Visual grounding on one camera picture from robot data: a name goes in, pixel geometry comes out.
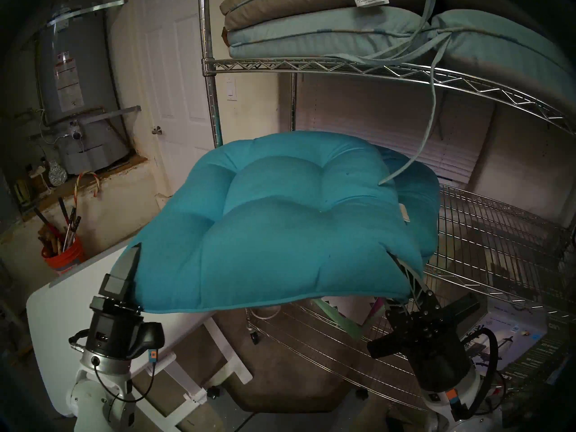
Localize teal tufted seat cushion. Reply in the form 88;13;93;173
378;148;441;258
121;130;423;314

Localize chrome wire shelf rack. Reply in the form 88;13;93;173
198;0;576;418

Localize grey water heater tank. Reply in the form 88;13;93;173
36;8;131;175

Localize red yellow striped cable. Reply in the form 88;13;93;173
74;171;102;202

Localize white folding table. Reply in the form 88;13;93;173
26;244;253;432

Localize white panel door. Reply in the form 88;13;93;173
135;0;221;211

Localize crumpled aluminium foil ball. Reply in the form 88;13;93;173
47;160;68;186

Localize white lamp product box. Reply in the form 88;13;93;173
468;296;547;377

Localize metal heater strap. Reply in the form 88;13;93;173
49;0;129;27
31;105;142;139

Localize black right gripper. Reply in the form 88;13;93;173
367;252;481;389

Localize orange plastic bucket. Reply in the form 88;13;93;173
42;237;86;270

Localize tan flat cushion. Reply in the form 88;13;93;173
220;0;432;31

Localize dark LED product box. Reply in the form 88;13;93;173
499;328;576;391

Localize black handled screwdriver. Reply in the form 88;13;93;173
63;215;82;252

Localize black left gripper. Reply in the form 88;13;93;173
70;245;165;360

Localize pale blue tie cushion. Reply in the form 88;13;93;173
227;6;576;185

